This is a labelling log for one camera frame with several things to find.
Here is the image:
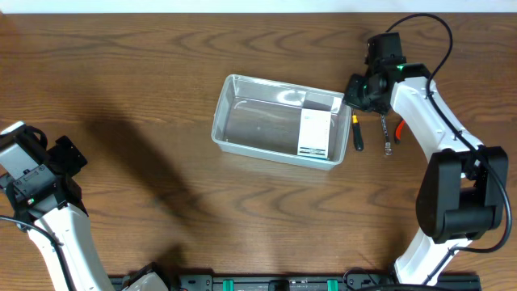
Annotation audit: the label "silver wrench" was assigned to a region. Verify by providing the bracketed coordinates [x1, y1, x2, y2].
[380, 115, 393, 156]

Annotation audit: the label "clear plastic container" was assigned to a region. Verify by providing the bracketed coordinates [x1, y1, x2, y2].
[211, 74, 351, 171]

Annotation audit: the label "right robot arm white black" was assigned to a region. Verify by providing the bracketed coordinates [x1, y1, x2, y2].
[346, 61, 512, 286]

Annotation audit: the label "white blue cardboard box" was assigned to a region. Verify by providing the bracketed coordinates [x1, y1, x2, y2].
[297, 108, 331, 160]

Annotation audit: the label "black mounting rail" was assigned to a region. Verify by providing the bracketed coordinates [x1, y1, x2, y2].
[108, 272, 481, 291]

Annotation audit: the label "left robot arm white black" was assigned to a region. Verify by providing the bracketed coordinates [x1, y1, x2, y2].
[1, 124, 171, 290]

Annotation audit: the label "red handled pliers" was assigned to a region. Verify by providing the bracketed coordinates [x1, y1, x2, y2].
[394, 119, 406, 144]

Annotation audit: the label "black yellow screwdriver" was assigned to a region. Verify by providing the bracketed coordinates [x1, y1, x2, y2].
[351, 110, 364, 151]

